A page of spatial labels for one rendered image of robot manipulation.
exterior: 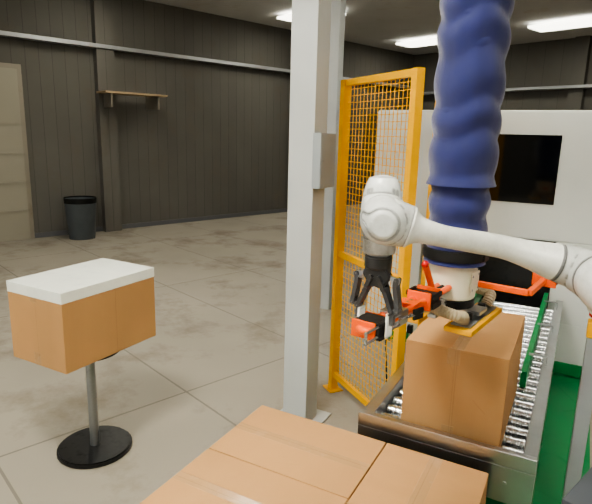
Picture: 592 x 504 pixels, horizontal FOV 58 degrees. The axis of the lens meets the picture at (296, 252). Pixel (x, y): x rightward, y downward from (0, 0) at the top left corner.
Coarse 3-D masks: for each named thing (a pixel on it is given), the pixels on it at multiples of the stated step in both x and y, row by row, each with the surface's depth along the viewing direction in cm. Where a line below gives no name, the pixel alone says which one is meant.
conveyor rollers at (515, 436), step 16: (496, 304) 400; (512, 304) 402; (528, 320) 372; (544, 320) 368; (528, 336) 339; (544, 336) 337; (528, 384) 274; (400, 400) 252; (528, 400) 258; (400, 416) 242; (512, 416) 238; (528, 416) 242; (512, 432) 228; (512, 448) 214
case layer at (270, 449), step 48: (240, 432) 221; (288, 432) 222; (336, 432) 223; (192, 480) 190; (240, 480) 191; (288, 480) 191; (336, 480) 192; (384, 480) 193; (432, 480) 193; (480, 480) 194
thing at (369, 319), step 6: (366, 312) 153; (372, 312) 153; (354, 318) 148; (360, 318) 148; (366, 318) 148; (372, 318) 148; (378, 318) 148; (384, 318) 148; (354, 324) 148; (360, 324) 147; (366, 324) 145; (372, 324) 144; (354, 330) 148; (360, 336) 147; (372, 336) 145
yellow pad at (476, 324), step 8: (480, 304) 197; (488, 312) 196; (496, 312) 198; (472, 320) 187; (480, 320) 188; (488, 320) 190; (448, 328) 182; (456, 328) 180; (464, 328) 180; (472, 328) 180; (480, 328) 184
